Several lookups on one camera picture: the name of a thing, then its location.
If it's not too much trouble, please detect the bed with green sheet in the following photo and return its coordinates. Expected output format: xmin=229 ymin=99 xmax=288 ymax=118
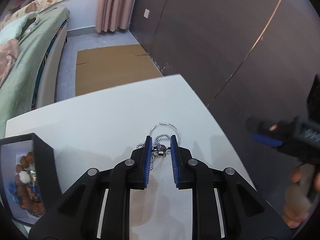
xmin=0 ymin=6 xmax=70 ymax=137

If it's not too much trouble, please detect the silver hoop bangle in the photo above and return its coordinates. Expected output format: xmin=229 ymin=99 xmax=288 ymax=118
xmin=150 ymin=122 xmax=182 ymax=143

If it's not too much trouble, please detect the silver chain necklace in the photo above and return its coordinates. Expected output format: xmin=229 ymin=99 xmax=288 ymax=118
xmin=136 ymin=134 xmax=180 ymax=158

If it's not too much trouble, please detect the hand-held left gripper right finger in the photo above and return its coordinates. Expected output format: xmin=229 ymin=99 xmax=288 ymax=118
xmin=170 ymin=134 xmax=293 ymax=240

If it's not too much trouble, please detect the peach floral blanket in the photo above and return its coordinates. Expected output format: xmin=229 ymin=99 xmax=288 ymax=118
xmin=0 ymin=39 xmax=20 ymax=88

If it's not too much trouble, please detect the person's right hand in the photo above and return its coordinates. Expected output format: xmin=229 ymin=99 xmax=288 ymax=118
xmin=282 ymin=164 xmax=316 ymax=229

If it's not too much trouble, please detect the pink curtain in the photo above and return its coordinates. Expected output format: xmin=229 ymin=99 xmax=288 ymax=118
xmin=96 ymin=0 xmax=140 ymax=33

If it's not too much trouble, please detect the dark brown wardrobe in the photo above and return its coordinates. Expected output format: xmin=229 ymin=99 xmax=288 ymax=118
xmin=129 ymin=0 xmax=320 ymax=230

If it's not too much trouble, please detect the black square gift box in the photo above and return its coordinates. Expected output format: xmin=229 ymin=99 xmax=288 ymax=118
xmin=0 ymin=133 xmax=63 ymax=227

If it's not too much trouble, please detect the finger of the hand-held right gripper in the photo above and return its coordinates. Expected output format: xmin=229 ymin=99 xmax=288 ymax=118
xmin=245 ymin=116 xmax=297 ymax=137
xmin=251 ymin=134 xmax=285 ymax=148

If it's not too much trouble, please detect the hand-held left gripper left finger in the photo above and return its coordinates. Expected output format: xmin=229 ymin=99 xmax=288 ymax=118
xmin=29 ymin=135 xmax=153 ymax=240

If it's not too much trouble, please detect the brown bead bracelet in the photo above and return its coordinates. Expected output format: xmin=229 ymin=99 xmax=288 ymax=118
xmin=9 ymin=151 xmax=47 ymax=217

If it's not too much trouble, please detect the pale green duvet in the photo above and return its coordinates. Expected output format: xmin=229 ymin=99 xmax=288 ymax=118
xmin=0 ymin=12 xmax=38 ymax=43

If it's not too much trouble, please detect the flat brown cardboard sheet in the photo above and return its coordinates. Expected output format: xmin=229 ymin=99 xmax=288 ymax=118
xmin=75 ymin=44 xmax=164 ymax=97

